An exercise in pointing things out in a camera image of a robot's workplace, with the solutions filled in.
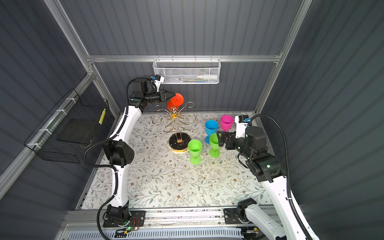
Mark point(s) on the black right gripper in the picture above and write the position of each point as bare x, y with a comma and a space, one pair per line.
231, 137

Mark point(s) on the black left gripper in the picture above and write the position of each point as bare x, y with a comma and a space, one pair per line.
161, 95

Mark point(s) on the red wine glass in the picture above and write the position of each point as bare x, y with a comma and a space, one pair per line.
175, 102

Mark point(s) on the blue wine glass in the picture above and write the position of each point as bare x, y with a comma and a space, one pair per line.
211, 127

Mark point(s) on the pink wine glass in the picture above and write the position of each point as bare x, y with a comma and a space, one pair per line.
226, 122

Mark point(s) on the green wine glass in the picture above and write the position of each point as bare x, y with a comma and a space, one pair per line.
195, 148
215, 148

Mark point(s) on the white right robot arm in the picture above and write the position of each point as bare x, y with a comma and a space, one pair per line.
252, 145

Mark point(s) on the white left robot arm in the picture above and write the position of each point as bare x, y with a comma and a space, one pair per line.
117, 150

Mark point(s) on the gold wine glass rack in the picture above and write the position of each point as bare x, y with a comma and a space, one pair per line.
178, 126

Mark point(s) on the white bottle in basket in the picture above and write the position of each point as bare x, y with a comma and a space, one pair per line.
208, 77

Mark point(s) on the yellow marker in basket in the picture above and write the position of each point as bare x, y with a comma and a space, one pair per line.
102, 116

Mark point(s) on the white wire mesh basket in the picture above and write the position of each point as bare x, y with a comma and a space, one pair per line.
185, 72

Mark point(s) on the black wire basket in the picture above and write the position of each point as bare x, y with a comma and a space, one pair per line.
72, 128

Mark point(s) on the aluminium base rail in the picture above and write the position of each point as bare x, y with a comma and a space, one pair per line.
198, 223

